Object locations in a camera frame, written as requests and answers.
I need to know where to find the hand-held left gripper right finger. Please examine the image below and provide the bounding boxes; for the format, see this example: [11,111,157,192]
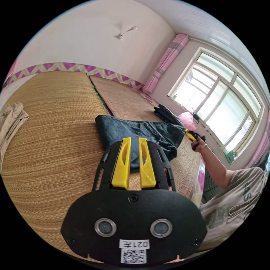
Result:
[138,137,157,189]

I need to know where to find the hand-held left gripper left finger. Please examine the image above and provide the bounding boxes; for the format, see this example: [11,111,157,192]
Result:
[111,137,131,190]

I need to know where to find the blue jeans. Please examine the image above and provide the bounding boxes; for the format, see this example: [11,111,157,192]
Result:
[95,115,186,174]

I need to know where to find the person's right forearm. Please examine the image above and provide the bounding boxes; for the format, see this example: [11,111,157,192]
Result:
[200,145,236,189]

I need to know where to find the person's right hand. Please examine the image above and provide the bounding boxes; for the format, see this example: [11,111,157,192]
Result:
[191,140,208,153]

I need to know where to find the pink plastic bag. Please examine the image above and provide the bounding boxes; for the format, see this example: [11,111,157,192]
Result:
[177,112,197,132]

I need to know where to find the black garment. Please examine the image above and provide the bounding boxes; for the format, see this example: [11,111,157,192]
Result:
[153,103,183,127]

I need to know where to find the window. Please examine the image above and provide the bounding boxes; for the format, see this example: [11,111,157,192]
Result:
[168,47,265,153]

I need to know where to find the bed with woven mat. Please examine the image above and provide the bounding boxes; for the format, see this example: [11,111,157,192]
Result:
[1,71,205,257]

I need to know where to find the pink curtain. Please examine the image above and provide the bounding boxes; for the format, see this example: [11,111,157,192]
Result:
[143,33,189,94]

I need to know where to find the person's body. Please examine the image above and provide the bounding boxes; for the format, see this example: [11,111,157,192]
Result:
[197,152,270,253]

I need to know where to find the beige garment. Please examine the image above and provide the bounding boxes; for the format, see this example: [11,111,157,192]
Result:
[0,102,29,169]

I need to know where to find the white wall lamp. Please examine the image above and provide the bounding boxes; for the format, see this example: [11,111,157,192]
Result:
[114,26,138,40]

